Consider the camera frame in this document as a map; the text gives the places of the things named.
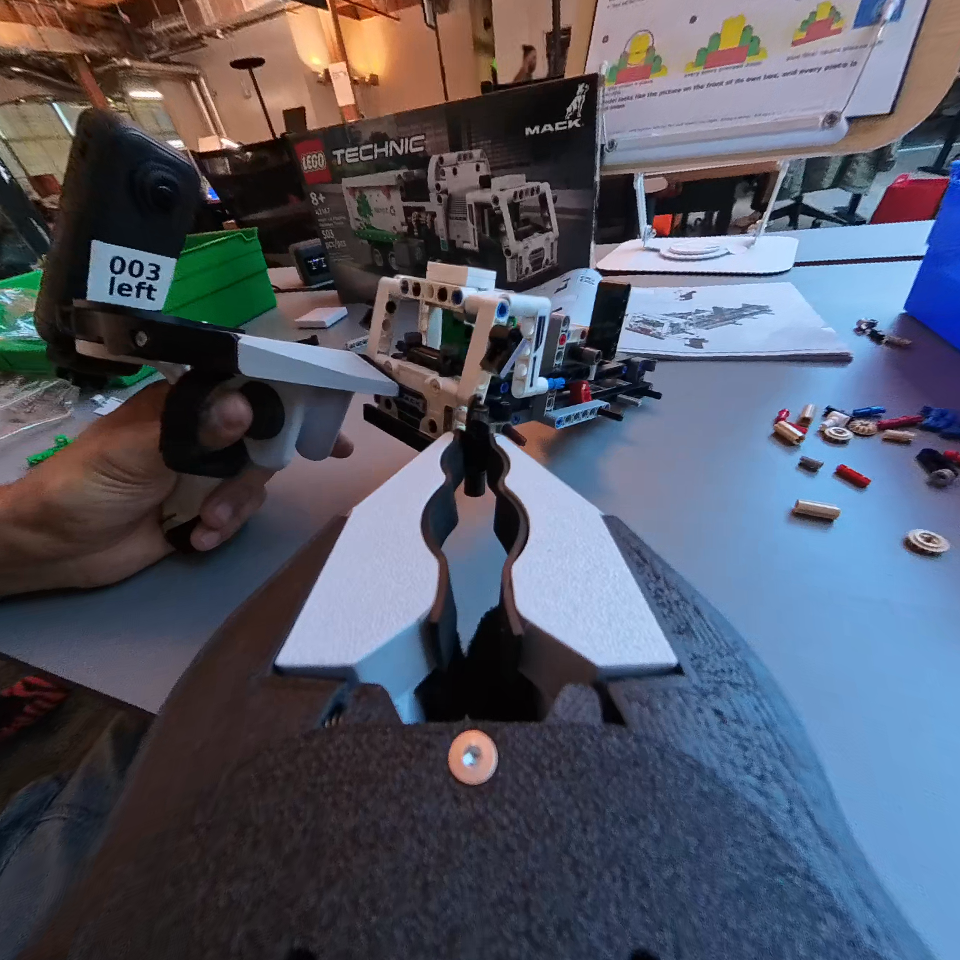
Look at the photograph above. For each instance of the green plastic bin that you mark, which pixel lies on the green plastic bin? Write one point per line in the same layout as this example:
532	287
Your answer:
225	277

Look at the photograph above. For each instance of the grey truck lego box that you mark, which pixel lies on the grey truck lego box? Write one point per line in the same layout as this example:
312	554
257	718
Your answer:
465	150

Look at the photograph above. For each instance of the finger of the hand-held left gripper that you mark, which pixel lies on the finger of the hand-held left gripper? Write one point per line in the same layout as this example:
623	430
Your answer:
300	364

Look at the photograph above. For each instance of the blue plastic bin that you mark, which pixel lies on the blue plastic bin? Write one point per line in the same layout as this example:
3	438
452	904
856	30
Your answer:
937	285

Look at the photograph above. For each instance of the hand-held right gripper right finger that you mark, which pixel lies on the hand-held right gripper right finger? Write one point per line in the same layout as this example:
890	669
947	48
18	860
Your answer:
592	600

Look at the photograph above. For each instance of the black lego pin assembly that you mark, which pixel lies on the black lego pin assembly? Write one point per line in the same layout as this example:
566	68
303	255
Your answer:
474	465

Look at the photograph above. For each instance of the instruction sheet stand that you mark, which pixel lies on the instruction sheet stand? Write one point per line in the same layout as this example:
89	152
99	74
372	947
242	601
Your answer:
712	60

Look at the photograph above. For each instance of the lego instruction booklet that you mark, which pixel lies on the lego instruction booklet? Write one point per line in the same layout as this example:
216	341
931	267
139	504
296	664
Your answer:
750	322

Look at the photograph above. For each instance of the white lego panel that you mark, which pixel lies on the white lego panel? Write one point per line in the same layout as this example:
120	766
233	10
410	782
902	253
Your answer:
322	317

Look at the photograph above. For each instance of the pile of small lego pieces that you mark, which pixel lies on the pile of small lego pieces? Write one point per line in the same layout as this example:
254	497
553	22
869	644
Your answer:
817	510

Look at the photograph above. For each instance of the clear plastic bag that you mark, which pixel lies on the clear plastic bag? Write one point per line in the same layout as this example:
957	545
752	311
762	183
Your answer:
30	405

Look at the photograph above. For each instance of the green lego piece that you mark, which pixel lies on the green lego piece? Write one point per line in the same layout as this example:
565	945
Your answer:
52	450

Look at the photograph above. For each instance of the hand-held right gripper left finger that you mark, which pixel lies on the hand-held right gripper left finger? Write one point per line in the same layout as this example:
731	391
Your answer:
360	600

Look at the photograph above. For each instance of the red plastic bin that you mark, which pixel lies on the red plastic bin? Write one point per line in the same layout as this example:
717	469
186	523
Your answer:
907	199

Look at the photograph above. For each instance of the person's leg in jeans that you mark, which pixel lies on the person's leg in jeans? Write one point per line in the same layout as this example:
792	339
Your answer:
45	825

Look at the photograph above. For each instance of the lego truck chassis model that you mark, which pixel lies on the lego truck chassis model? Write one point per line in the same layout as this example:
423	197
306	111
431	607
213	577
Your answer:
517	306

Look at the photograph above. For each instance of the small black timer display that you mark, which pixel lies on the small black timer display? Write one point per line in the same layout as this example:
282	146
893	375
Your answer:
311	264

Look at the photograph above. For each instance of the person's left hand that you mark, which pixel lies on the person's left hand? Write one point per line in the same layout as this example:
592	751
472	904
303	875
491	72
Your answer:
90	502

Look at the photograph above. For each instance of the black floor lamp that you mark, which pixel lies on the black floor lamp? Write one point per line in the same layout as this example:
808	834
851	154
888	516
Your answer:
253	64

